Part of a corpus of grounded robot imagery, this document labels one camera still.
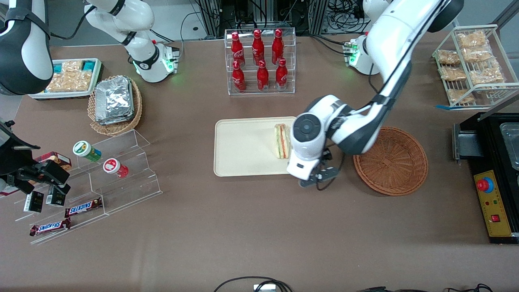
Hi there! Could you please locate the triangle sandwich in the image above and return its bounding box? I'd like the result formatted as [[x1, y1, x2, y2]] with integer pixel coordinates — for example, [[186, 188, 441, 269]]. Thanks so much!
[[275, 124, 291, 160]]

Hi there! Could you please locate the oval tan wicker basket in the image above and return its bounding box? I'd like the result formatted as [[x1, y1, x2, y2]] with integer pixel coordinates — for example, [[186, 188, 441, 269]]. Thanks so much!
[[88, 75, 143, 136]]

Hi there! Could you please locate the white plastic snack tray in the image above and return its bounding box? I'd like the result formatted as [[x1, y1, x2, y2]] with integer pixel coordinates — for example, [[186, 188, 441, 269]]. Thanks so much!
[[28, 58, 104, 100]]

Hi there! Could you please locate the beige rectangular tray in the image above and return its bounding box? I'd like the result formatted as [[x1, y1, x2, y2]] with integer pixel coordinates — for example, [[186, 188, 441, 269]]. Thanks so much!
[[214, 116, 299, 178]]

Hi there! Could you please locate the round brown wicker basket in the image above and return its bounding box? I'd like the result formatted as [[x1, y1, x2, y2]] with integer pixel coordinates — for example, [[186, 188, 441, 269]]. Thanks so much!
[[354, 127, 429, 197]]

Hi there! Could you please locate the small black box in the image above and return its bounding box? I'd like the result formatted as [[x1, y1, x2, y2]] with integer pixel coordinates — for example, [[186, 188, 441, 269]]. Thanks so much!
[[46, 189, 66, 207], [24, 191, 44, 213]]

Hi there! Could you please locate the brown chocolate box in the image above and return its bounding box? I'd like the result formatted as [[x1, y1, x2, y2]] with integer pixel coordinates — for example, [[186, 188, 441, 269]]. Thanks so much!
[[34, 151, 73, 171]]

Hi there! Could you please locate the brown snickers bar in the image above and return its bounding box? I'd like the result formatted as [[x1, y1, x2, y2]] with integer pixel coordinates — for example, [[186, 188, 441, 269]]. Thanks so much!
[[29, 218, 71, 237], [65, 197, 103, 218]]

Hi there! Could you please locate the green lid snack can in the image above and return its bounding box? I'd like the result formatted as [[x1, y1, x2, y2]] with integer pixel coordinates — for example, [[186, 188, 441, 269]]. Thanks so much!
[[73, 140, 103, 162]]

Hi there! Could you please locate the red lid snack can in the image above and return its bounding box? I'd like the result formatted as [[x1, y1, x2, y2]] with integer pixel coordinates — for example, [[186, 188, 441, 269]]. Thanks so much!
[[103, 158, 129, 179]]

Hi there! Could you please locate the clear acrylic step display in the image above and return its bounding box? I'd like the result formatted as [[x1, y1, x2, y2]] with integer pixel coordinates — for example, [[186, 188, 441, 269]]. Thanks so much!
[[14, 129, 163, 245]]

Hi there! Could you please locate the silver foil pack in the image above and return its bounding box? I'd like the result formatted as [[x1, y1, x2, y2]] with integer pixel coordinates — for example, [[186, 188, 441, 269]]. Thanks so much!
[[97, 112, 135, 126], [95, 76, 135, 120]]

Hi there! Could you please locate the red cola bottle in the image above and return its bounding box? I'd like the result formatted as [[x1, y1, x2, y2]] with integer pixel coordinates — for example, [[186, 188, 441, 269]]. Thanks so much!
[[252, 29, 265, 65], [272, 28, 284, 65], [231, 32, 246, 67], [232, 60, 247, 92], [257, 60, 269, 91], [276, 58, 288, 90]]

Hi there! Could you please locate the clear acrylic bottle rack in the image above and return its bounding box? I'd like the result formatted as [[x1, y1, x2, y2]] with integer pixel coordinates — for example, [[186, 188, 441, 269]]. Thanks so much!
[[225, 28, 296, 96]]

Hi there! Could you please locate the yellow control panel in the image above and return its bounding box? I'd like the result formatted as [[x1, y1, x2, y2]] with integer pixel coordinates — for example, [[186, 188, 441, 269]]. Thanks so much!
[[473, 170, 513, 238]]

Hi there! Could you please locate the black appliance base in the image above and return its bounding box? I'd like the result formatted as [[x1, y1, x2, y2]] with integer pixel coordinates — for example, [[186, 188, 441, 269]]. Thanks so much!
[[452, 112, 519, 245]]

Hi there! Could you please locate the grey metal bar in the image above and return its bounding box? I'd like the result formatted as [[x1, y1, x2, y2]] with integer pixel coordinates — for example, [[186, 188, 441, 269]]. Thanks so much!
[[478, 94, 519, 122]]

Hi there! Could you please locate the clear metal pan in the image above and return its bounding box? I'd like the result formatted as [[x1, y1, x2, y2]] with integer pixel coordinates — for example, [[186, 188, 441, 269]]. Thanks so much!
[[500, 122, 519, 171]]

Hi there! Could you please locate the black looped cable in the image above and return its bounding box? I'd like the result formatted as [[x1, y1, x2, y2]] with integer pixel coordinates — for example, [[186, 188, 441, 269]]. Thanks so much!
[[214, 276, 293, 292]]

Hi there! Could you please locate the aluminium profile post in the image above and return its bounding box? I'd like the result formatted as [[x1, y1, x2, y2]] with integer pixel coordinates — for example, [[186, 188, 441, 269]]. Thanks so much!
[[309, 0, 328, 35], [202, 0, 221, 39]]

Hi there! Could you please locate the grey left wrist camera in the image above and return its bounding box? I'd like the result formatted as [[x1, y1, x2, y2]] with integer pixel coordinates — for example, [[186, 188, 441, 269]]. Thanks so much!
[[299, 165, 339, 188]]

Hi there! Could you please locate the black cable bundle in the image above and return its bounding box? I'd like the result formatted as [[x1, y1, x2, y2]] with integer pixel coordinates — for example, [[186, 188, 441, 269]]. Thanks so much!
[[326, 0, 365, 33]]

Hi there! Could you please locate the grey metal bracket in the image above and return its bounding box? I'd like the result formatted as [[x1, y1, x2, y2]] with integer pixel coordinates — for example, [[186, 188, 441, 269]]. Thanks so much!
[[452, 124, 485, 161]]

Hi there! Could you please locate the white wire rack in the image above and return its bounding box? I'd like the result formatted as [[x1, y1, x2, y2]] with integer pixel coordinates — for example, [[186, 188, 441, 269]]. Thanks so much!
[[432, 24, 519, 108]]

